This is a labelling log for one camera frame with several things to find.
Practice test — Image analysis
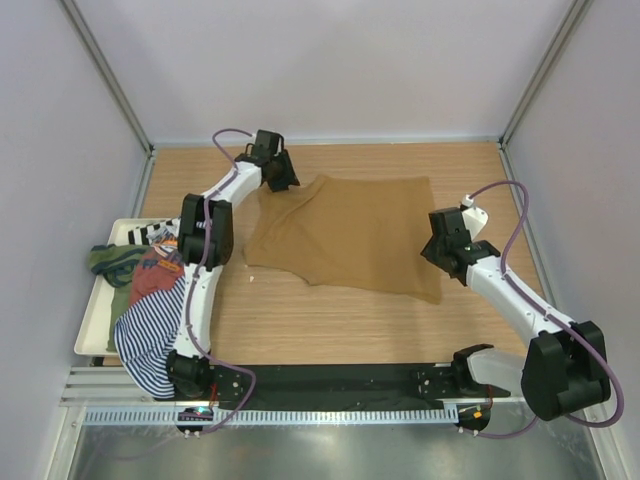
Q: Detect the red graphic tank top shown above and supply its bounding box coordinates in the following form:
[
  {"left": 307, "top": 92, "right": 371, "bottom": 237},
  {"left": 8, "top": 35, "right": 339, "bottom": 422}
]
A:
[{"left": 129, "top": 235, "right": 184, "bottom": 306}]

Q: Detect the aluminium frame post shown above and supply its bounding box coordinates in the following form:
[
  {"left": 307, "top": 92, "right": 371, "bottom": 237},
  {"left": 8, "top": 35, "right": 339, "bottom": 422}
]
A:
[
  {"left": 499, "top": 0, "right": 593, "bottom": 150},
  {"left": 59, "top": 0, "right": 154, "bottom": 153}
]

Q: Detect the slotted grey cable duct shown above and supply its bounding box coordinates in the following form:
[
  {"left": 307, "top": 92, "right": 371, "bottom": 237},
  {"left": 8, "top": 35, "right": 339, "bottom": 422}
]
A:
[{"left": 83, "top": 405, "right": 459, "bottom": 427}]

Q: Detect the olive green tank top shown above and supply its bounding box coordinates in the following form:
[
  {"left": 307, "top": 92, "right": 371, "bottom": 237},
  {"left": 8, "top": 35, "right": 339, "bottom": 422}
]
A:
[{"left": 88, "top": 244, "right": 149, "bottom": 353}]

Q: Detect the left aluminium frame post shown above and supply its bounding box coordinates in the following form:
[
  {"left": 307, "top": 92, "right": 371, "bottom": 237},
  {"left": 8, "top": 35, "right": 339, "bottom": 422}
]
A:
[{"left": 59, "top": 0, "right": 154, "bottom": 153}]

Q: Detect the black white striped top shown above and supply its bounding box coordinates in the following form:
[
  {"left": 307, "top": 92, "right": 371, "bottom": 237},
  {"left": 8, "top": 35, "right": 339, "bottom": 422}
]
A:
[{"left": 127, "top": 218, "right": 180, "bottom": 246}]

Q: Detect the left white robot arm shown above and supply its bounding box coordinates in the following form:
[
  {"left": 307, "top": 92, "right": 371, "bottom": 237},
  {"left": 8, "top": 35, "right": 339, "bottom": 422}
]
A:
[{"left": 166, "top": 130, "right": 300, "bottom": 400}]

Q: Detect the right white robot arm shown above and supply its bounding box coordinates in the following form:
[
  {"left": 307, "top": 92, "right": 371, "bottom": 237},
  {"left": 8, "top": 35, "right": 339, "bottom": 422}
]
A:
[{"left": 421, "top": 207, "right": 623, "bottom": 421}]

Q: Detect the aluminium front rail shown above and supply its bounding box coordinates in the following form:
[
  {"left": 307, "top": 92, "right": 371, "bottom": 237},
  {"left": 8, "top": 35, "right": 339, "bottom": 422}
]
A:
[{"left": 59, "top": 365, "right": 176, "bottom": 407}]

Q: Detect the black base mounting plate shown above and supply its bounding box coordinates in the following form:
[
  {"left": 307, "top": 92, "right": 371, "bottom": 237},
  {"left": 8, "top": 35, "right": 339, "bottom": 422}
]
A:
[{"left": 168, "top": 361, "right": 511, "bottom": 429}]

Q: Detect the tan brown tank top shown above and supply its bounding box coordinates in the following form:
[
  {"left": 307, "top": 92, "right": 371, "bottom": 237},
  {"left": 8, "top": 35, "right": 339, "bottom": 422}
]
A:
[{"left": 244, "top": 175, "right": 442, "bottom": 304}]

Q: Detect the blue white striped top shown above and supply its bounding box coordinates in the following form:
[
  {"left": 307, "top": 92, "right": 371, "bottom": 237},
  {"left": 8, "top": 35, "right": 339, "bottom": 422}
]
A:
[{"left": 115, "top": 269, "right": 186, "bottom": 399}]

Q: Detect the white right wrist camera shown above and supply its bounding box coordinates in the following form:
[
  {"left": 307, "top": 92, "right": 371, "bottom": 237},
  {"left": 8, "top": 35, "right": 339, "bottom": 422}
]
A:
[{"left": 460, "top": 195, "right": 489, "bottom": 241}]

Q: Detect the right aluminium frame post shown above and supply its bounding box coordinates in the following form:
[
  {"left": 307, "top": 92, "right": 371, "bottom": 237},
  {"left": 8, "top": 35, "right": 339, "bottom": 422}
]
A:
[{"left": 499, "top": 0, "right": 593, "bottom": 150}]

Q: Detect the white plastic tray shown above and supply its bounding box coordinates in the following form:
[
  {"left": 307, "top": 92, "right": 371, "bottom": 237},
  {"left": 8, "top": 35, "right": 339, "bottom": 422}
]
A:
[{"left": 74, "top": 218, "right": 162, "bottom": 357}]

